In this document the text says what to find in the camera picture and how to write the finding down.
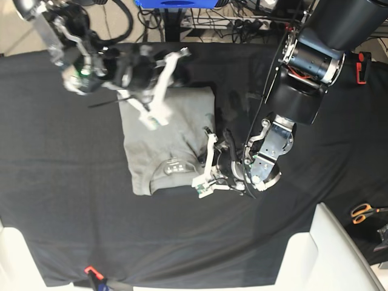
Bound white power strip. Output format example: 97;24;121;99
189;16;273;31

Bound red blue front clamp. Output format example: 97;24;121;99
84;266;110;291

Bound red black clamp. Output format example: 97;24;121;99
356;52;372;85

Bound black crumpled object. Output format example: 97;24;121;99
373;224;388;252

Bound black table cloth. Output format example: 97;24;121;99
1;52;387;288

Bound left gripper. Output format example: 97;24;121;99
192;115;296;199

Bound white base block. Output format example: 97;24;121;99
1;226;48;290
275;203;384;291

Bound black table leg post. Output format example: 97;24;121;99
161;8;185;42

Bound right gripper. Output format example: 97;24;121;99
62;44;191;130

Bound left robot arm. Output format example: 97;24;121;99
192;1;387;198

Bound blue plastic mount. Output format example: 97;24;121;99
135;0;218;8

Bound orange handled scissors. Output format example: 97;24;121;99
350;203;387;225

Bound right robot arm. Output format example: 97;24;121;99
14;1;190;130

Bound grey T-shirt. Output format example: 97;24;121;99
119;87;215;196

